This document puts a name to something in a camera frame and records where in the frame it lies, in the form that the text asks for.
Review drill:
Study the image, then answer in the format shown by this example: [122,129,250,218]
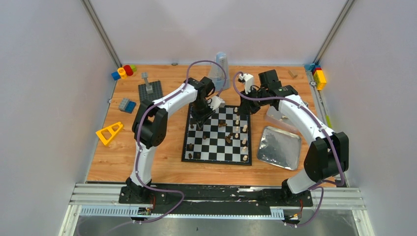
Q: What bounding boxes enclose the silver metal tray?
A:
[257,126,301,171]

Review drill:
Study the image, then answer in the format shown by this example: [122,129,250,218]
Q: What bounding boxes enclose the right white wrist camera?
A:
[238,73,254,95]

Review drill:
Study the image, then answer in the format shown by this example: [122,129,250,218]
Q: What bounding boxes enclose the stacked lego bricks right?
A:
[304,63,327,90]

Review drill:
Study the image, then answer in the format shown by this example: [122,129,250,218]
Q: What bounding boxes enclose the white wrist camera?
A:
[238,73,254,95]
[209,96,226,111]

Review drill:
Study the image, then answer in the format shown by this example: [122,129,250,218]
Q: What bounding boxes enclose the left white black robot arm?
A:
[125,77,225,203]

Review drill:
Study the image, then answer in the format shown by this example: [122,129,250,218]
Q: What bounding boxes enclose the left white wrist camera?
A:
[209,96,226,111]

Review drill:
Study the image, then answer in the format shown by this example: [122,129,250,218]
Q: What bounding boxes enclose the grey lego tower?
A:
[141,72,153,94]

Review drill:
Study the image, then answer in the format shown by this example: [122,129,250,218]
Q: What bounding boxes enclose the yellow plastic triangle toy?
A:
[95,121,124,147]

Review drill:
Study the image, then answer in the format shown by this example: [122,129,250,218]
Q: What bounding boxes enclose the clear plastic container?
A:
[265,106,305,133]

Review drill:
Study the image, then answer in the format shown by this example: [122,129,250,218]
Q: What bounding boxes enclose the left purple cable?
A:
[133,60,228,225]

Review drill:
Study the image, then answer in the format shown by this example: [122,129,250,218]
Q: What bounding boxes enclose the black white chessboard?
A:
[181,105,252,166]

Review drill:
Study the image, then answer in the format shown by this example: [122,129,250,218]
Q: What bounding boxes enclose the dark fallen chess piece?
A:
[225,135,232,144]

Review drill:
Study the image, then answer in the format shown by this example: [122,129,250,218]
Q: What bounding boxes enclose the blue grey lego brick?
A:
[118,98,136,114]

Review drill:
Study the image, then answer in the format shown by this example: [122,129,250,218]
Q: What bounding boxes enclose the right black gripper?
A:
[238,87,268,115]

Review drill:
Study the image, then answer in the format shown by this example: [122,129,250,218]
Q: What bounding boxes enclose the colourful toy blocks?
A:
[111,64,137,81]

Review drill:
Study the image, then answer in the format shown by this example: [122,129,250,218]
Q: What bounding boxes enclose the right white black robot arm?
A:
[231,69,349,206]

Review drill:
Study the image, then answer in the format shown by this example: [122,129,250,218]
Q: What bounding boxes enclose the small wooden block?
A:
[288,70,298,79]

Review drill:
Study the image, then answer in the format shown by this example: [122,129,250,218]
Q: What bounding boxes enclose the grey lego baseplate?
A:
[138,80,164,104]

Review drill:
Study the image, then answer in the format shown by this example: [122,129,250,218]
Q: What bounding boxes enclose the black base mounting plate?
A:
[119,183,313,215]

